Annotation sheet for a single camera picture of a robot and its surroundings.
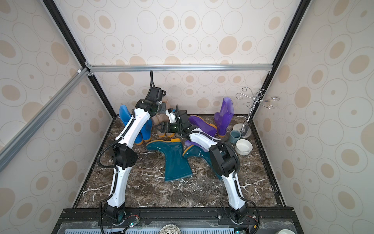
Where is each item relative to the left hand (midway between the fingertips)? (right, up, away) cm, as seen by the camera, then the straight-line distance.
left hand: (164, 103), depth 91 cm
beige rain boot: (-4, -10, -2) cm, 11 cm away
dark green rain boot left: (+8, -39, -4) cm, 40 cm away
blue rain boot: (-25, -7, +3) cm, 27 cm away
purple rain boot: (+26, -13, +17) cm, 34 cm away
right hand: (+1, -13, 0) cm, 13 cm away
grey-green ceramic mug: (+47, -21, +10) cm, 53 cm away
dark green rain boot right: (+20, -30, -1) cm, 36 cm away
